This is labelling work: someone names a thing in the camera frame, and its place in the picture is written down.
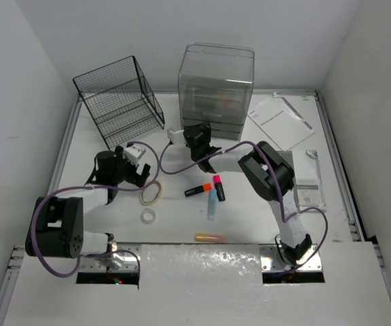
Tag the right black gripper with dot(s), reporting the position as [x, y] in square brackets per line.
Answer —
[206, 128]

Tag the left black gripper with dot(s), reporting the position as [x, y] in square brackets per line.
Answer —
[135, 179]

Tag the beige masking tape roll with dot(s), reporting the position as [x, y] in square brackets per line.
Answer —
[152, 194]

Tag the clear tape roll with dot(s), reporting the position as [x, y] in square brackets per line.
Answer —
[148, 216]

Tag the orange highlighter black body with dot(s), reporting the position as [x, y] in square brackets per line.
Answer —
[198, 190]

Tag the pink highlighter black body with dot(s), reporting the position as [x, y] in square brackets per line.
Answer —
[219, 188]

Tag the clear plastic drawer cabinet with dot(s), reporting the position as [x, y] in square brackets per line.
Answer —
[215, 85]

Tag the light blue tube case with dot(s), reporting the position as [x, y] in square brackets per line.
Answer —
[212, 201]

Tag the orange glue tube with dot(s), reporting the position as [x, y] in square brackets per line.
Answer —
[214, 238]

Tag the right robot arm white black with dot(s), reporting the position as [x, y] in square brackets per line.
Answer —
[269, 174]

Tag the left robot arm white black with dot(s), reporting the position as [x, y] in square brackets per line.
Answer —
[59, 228]

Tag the white instruction sheet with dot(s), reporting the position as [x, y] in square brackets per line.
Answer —
[283, 125]

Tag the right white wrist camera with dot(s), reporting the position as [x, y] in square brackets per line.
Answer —
[176, 137]

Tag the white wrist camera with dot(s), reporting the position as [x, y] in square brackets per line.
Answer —
[134, 153]
[176, 137]

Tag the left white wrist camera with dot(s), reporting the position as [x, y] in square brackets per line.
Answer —
[134, 153]

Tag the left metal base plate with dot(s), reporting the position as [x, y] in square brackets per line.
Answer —
[123, 258]

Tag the metal base plate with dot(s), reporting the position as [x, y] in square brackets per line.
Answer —
[123, 258]
[273, 259]

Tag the black wire mesh rack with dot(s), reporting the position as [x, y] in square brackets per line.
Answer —
[120, 101]

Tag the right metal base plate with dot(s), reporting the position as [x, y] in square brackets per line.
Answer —
[273, 259]

